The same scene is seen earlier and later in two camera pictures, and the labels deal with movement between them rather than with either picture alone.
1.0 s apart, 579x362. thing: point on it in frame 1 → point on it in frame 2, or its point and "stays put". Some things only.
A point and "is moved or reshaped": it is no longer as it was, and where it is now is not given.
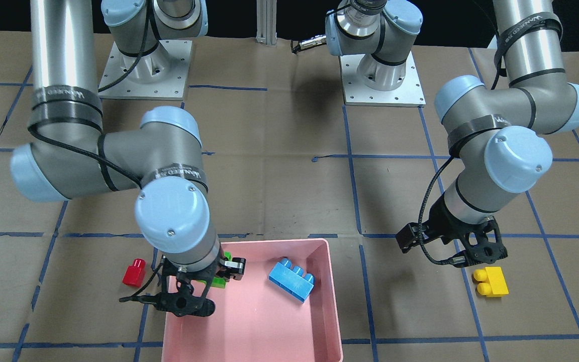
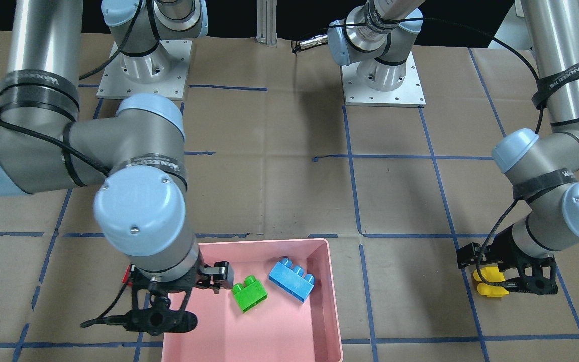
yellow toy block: [494, 283] stays put
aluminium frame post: [266, 11] stays put
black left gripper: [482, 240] → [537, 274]
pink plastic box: [285, 308] stays put
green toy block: [219, 282] is moved or reshaped
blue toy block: [291, 279] stays put
